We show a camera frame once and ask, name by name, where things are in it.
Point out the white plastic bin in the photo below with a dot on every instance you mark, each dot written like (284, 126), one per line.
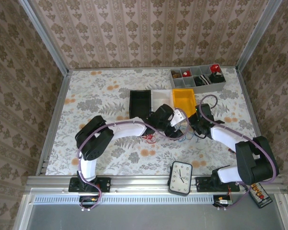
(160, 98)

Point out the black plastic bin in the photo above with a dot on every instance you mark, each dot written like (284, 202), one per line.
(139, 103)

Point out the yellow plastic bin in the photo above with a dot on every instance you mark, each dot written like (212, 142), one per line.
(183, 99)

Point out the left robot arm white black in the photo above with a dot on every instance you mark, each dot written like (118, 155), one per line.
(128, 130)

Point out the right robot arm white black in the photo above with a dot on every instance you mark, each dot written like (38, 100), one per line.
(224, 137)

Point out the grey compartment organizer tray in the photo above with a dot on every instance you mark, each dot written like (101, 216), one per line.
(184, 83)

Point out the brown small items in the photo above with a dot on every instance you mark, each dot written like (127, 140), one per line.
(175, 73)

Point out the black white striped cloth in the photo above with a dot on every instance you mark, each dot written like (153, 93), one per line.
(202, 80)

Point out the black white analog clock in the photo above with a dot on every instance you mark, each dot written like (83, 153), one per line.
(180, 178)

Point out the red white small item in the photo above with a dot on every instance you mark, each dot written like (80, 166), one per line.
(186, 73)

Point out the black small item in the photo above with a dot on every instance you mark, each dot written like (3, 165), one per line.
(217, 77)

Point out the red round item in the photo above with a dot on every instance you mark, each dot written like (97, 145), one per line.
(215, 68)

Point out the floral tablecloth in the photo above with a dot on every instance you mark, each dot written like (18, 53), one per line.
(98, 95)

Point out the black remote control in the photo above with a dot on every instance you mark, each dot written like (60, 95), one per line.
(260, 195)

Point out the grey metal panel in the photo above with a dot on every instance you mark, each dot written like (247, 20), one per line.
(146, 218)

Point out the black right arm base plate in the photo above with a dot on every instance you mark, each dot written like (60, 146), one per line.
(202, 185)

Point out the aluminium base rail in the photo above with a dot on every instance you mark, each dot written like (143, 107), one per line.
(139, 184)

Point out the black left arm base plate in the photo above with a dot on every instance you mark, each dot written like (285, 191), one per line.
(104, 185)

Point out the aluminium frame post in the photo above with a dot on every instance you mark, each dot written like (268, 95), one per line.
(259, 33)
(44, 36)

